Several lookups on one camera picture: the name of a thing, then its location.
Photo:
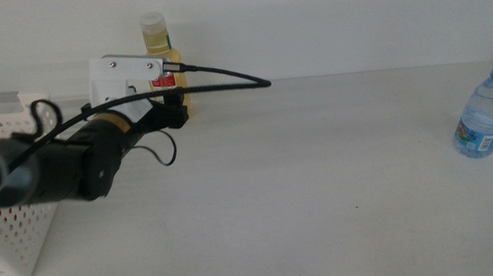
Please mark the clear water bottle blue cap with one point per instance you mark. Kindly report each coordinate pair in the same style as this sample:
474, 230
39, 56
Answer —
485, 115

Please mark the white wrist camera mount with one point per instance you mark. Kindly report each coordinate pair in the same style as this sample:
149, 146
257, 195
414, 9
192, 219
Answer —
126, 70

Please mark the yellow juice bottle white cap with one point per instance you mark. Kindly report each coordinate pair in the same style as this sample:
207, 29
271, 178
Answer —
154, 35

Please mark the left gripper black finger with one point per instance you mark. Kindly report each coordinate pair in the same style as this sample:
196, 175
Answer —
178, 117

